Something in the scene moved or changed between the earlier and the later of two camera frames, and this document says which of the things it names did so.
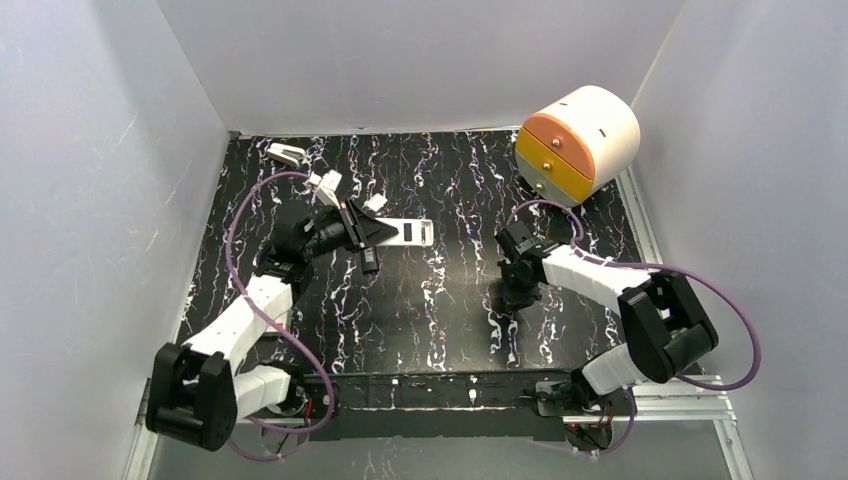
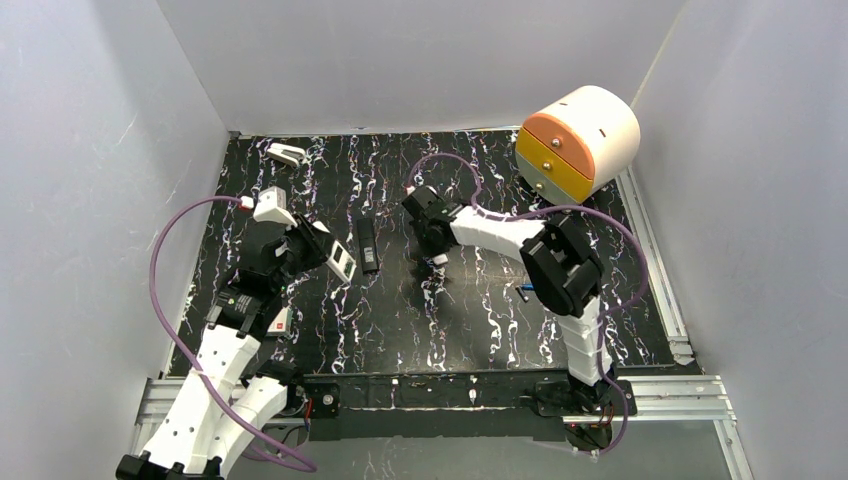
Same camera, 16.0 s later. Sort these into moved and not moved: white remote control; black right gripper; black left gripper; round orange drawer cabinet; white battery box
Moved: black left gripper; white remote control; black right gripper
Not moved: round orange drawer cabinet; white battery box
